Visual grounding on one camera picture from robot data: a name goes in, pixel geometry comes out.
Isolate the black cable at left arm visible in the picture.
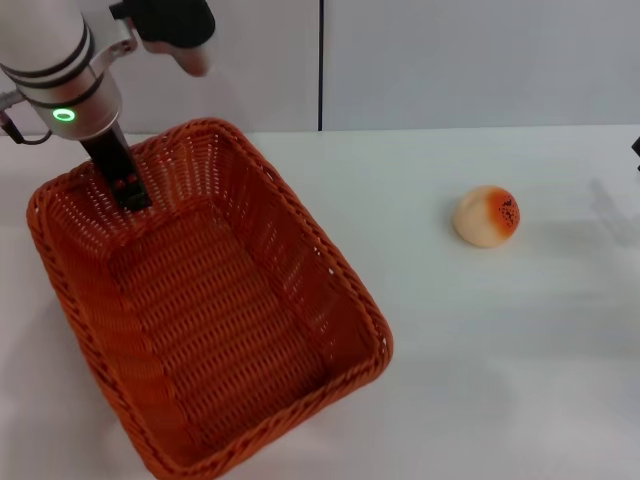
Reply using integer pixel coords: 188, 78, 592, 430
0, 89, 54, 146

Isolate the orange woven plastic basket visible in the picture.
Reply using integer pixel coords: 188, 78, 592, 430
25, 117, 395, 480

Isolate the black wrist camera, silver bracket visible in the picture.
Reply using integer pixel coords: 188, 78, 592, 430
92, 0, 217, 79

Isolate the peach-coloured round fruit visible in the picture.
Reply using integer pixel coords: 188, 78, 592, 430
452, 185, 523, 250

